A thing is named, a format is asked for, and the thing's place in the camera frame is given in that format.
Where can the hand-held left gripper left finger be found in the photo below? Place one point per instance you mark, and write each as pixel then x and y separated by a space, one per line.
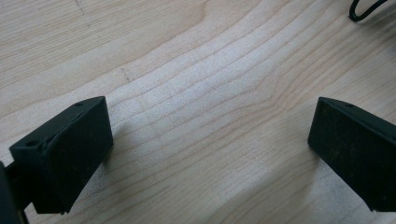
pixel 65 158

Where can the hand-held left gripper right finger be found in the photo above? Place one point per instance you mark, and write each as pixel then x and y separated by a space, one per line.
pixel 358 149

